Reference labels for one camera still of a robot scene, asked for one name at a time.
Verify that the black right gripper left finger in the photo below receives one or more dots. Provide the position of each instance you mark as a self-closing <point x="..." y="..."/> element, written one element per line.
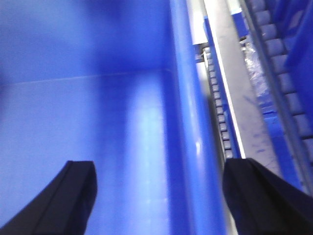
<point x="63" y="207"/>

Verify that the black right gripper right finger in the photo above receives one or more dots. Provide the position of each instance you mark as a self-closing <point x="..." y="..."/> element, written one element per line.
<point x="262" y="203"/>

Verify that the light blue carried bin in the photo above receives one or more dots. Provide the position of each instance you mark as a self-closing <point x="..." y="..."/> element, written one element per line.
<point x="113" y="82"/>

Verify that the lower white roller track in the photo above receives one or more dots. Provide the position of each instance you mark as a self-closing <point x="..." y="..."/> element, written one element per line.
<point x="219" y="108"/>

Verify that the white roller track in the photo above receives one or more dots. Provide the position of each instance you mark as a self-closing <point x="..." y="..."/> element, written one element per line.
<point x="283" y="33"/>
<point x="219" y="108"/>

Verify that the steel divider rail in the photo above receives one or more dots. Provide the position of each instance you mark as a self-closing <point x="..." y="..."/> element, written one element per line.
<point x="250" y="129"/>

